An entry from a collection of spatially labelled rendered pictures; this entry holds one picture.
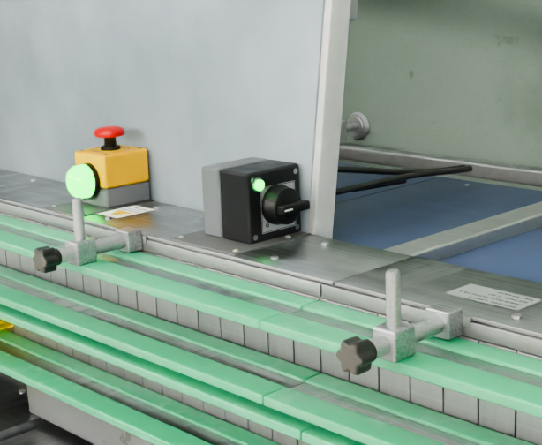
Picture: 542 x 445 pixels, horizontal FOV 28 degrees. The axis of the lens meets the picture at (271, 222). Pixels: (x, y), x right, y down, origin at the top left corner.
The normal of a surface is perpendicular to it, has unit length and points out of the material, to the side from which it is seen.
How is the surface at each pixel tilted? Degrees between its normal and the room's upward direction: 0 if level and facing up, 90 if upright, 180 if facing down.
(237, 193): 0
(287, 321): 90
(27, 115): 0
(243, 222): 0
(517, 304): 90
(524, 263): 90
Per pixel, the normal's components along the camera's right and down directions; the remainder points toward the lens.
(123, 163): 0.68, 0.15
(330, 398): -0.04, -0.97
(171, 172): -0.73, 0.18
